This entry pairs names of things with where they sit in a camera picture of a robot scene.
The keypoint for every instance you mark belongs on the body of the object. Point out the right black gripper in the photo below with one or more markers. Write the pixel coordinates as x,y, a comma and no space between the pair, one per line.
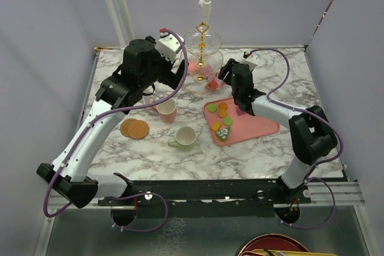
227,68

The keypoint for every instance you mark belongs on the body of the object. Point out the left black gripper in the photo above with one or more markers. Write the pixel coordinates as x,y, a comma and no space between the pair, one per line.
170,78

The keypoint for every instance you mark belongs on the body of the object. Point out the toy purple cake slice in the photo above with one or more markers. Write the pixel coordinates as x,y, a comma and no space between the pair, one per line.
240,112

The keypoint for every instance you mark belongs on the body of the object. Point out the three-tier glass dessert stand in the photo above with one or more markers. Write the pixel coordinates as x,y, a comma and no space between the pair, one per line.
203,46

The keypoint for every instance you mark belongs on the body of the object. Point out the pink serving tray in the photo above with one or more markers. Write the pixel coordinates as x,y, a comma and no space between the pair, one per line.
244,127

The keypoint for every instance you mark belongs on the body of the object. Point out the toy green cake slice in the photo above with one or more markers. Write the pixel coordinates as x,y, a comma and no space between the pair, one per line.
222,134

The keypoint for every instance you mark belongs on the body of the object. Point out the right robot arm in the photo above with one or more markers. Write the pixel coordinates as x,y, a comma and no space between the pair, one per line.
310,133

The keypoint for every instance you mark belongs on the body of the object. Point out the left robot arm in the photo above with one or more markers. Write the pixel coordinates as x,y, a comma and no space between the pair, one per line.
72,165

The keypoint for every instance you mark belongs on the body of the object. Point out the pink mug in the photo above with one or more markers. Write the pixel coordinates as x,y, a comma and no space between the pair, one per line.
167,111

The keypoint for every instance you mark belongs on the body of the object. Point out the toy brown chip cookie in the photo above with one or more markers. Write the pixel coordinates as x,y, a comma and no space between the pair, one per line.
222,106

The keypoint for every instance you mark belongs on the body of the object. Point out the toy green macaron upper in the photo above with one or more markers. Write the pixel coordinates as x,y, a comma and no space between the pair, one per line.
212,107

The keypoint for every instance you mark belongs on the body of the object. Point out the toy green macaron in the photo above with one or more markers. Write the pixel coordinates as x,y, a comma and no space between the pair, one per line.
212,107
227,121

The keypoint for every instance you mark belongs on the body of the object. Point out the toy orange round cookie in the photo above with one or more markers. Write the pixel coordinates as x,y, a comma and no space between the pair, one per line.
222,113

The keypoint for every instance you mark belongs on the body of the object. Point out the toy green macaron lower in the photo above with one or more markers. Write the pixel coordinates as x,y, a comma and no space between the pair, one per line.
227,121

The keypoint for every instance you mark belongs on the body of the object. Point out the toy yellow cracker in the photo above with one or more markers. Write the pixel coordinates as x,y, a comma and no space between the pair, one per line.
216,126

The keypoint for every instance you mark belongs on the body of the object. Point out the cork coaster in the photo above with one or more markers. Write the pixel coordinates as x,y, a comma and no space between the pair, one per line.
125,125
138,129

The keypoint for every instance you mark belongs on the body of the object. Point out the green mug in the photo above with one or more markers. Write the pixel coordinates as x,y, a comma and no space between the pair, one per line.
184,140

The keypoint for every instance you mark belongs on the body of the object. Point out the red round tray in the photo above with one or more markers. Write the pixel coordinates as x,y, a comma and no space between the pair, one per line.
273,241

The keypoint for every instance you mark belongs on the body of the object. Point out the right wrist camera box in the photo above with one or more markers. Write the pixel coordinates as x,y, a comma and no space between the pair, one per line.
251,60

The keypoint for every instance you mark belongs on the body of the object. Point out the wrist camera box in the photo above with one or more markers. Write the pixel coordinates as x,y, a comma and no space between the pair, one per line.
168,47
251,60

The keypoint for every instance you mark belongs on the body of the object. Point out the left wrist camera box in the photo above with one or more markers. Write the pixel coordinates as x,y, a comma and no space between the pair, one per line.
168,47

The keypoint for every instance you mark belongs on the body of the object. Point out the yellow-handled tool at wall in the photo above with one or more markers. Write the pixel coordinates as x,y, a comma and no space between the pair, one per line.
106,48

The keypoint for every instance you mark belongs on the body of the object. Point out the white pvc pipe frame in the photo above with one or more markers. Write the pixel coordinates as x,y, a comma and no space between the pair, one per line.
126,13

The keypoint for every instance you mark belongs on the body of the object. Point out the aluminium rail base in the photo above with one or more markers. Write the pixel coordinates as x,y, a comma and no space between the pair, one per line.
262,191

